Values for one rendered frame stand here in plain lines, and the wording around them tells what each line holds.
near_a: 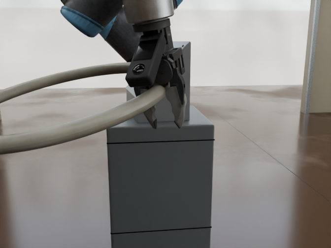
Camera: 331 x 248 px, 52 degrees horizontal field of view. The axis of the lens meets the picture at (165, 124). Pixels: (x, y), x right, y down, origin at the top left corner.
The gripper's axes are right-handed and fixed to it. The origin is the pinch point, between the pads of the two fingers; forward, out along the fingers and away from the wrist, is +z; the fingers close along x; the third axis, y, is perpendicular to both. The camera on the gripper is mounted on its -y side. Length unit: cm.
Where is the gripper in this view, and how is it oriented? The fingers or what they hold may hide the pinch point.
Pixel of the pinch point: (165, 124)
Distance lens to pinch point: 69.2
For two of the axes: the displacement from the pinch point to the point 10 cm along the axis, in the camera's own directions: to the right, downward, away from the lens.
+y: 3.3, -4.0, 8.6
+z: 1.7, 9.2, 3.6
